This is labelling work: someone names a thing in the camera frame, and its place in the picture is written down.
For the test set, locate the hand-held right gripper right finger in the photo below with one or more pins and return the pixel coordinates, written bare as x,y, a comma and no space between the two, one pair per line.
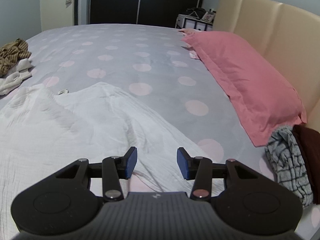
182,163

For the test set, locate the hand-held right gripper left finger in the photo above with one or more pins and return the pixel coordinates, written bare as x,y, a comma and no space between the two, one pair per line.
131,162

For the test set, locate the large white muslin garment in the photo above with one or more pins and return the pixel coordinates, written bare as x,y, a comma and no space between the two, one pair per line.
87,130

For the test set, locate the grey plaid garment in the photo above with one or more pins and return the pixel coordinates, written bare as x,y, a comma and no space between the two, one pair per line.
287,160

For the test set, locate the polka dot bed sheet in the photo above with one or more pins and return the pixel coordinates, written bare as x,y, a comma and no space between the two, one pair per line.
150,55

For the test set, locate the dark maroon cloth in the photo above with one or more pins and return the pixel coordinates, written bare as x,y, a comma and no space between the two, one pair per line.
310,150

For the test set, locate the patterned pink pillow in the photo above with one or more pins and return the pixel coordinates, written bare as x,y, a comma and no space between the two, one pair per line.
187,31

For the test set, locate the white nightstand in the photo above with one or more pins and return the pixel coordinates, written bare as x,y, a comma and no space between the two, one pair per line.
190,24

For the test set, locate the white crinkled garment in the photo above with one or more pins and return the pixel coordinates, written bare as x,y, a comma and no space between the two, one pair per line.
10,83

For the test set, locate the cream cloth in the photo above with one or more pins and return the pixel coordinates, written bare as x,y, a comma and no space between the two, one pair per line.
23,65

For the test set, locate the dark bag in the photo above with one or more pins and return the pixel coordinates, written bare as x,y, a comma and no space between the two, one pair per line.
196,11

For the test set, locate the black sliding wardrobe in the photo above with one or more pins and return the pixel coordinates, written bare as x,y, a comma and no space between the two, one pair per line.
112,5

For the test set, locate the beige padded headboard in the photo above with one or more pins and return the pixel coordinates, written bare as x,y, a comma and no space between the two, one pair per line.
287,42

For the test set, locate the brown striped garment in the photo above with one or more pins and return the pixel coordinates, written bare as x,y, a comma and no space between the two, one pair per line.
11,55

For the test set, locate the white door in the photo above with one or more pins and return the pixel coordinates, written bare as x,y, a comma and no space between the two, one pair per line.
52,5

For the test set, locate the photo frame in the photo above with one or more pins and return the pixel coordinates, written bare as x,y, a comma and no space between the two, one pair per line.
208,16

